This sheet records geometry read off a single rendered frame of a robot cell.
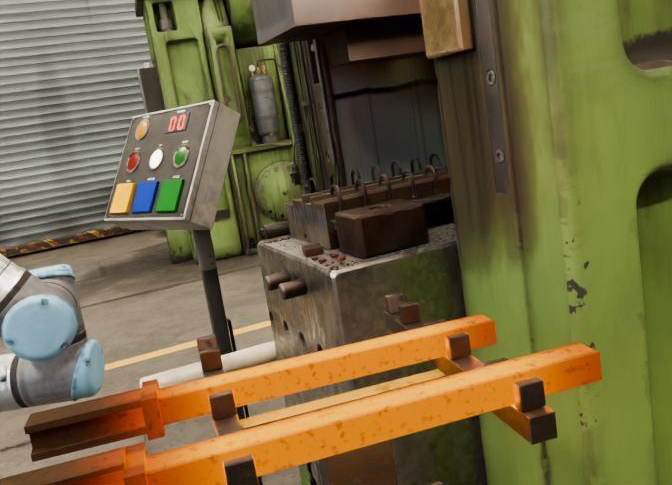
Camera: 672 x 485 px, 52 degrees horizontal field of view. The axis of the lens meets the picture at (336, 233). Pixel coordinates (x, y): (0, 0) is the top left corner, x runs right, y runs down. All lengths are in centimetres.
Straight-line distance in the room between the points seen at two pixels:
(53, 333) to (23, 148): 817
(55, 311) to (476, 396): 63
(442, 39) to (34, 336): 67
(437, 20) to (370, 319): 42
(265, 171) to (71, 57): 383
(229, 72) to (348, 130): 470
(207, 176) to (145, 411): 100
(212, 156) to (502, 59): 82
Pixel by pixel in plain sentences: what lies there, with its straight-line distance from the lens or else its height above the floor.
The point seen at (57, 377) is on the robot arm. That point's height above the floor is 80.
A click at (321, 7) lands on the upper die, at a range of 112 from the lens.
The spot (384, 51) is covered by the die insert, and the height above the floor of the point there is 122.
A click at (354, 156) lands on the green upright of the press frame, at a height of 104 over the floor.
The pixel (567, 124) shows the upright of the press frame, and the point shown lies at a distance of 82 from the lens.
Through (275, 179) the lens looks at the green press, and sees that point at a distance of 611.
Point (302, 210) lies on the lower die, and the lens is 121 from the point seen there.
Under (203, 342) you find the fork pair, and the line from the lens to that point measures 73.
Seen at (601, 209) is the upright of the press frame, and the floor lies 97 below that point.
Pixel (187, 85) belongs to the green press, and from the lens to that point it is 617.
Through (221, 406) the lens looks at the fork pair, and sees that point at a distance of 58.
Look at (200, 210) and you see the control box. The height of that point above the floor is 97.
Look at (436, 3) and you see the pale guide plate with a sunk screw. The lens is 96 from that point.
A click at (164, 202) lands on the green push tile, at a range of 156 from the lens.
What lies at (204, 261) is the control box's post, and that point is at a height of 82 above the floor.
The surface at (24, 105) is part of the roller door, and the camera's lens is 915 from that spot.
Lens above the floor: 113
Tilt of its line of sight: 10 degrees down
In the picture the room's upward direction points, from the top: 9 degrees counter-clockwise
